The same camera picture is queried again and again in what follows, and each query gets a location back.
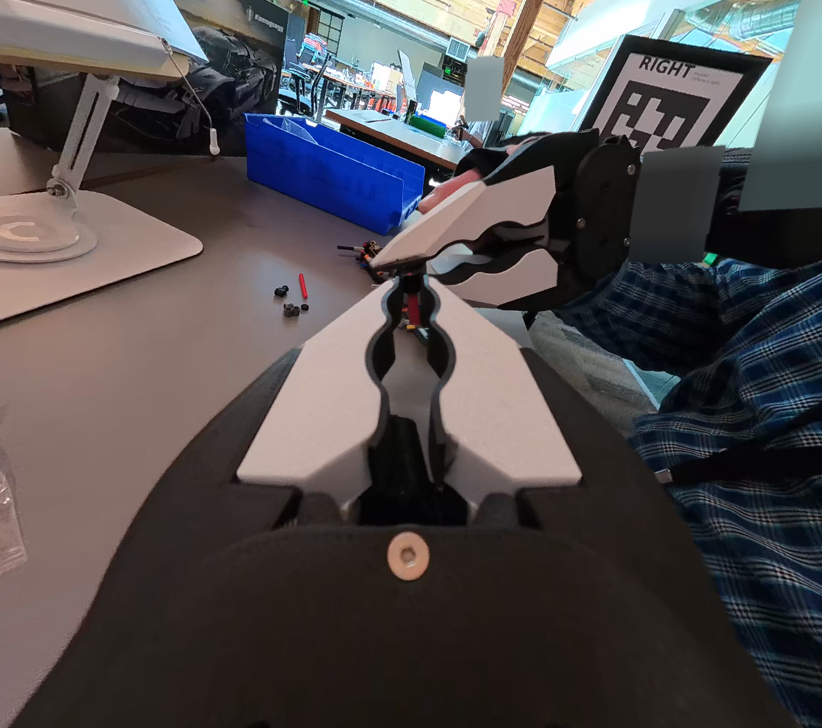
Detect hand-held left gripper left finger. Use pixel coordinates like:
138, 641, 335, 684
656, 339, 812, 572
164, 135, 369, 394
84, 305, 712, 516
236, 280, 394, 517

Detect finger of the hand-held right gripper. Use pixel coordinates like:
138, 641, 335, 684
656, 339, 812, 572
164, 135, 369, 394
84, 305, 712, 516
442, 233, 560, 311
370, 164, 557, 275

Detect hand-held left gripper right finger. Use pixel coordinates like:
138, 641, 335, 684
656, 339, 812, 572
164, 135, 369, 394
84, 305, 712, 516
426, 278, 583, 516

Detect small lego sub-assembly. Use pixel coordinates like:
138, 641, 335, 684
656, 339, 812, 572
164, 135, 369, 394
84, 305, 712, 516
384, 272, 439, 345

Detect person's right forearm plaid sleeve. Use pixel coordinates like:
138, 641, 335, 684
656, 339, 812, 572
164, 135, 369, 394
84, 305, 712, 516
555, 258, 822, 382

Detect black car print lego box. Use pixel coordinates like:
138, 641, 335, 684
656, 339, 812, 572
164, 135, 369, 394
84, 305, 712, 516
0, 0, 291, 158

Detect person's right hand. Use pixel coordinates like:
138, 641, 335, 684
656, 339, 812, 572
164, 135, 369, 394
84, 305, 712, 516
417, 170, 488, 215

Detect wooden top background table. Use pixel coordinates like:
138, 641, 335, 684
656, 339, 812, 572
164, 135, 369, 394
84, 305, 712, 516
324, 108, 471, 171

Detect blue plastic bin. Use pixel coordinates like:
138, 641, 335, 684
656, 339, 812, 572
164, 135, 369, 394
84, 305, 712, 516
243, 112, 426, 238

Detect cluttered background desks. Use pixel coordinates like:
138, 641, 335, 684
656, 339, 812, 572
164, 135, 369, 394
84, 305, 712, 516
279, 52, 413, 119

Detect white metal book stand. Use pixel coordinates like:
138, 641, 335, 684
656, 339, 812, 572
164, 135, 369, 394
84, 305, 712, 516
0, 0, 223, 322

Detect person's plaid shirt torso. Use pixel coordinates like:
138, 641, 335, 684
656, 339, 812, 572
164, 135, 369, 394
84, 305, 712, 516
628, 349, 822, 728

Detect clear plastic bag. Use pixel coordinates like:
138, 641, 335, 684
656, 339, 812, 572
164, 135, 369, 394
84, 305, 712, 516
0, 451, 28, 576

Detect black chest strap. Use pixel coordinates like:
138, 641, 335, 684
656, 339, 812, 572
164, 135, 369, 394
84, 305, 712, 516
654, 439, 822, 490

